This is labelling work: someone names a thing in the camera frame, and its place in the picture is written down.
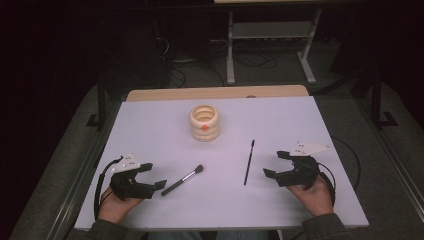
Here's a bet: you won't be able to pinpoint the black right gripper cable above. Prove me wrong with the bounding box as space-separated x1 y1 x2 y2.
315 135 363 205

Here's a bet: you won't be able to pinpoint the person's right hand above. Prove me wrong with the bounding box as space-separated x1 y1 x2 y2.
286 175 335 218

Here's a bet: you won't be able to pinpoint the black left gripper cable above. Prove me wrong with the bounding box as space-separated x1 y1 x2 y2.
93 155 124 222

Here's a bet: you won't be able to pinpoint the black floor cables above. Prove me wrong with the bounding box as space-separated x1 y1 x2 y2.
232 49 278 70

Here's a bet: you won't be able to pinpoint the cream ringed brush holder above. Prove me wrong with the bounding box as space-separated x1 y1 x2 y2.
189 104 221 143

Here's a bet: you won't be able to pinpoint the black spoolie brush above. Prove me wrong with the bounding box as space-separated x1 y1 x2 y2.
243 139 256 187

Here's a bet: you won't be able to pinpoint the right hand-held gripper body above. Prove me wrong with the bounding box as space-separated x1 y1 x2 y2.
274 141 333 192

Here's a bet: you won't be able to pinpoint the black makeup brush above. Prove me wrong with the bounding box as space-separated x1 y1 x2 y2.
160 164 205 197

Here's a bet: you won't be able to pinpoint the white metal stand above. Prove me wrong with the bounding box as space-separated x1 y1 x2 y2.
225 9 323 86

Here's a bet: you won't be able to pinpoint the person's left hand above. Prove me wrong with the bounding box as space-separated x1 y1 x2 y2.
97 186 145 225

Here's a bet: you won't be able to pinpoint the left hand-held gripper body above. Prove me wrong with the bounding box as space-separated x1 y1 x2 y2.
109 152 158 202

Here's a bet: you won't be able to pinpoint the black metal post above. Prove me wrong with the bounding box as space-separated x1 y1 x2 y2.
85 74 108 132
370 68 400 130

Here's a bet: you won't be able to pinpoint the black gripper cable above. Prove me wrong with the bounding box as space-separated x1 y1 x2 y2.
93 155 124 222
315 135 363 205

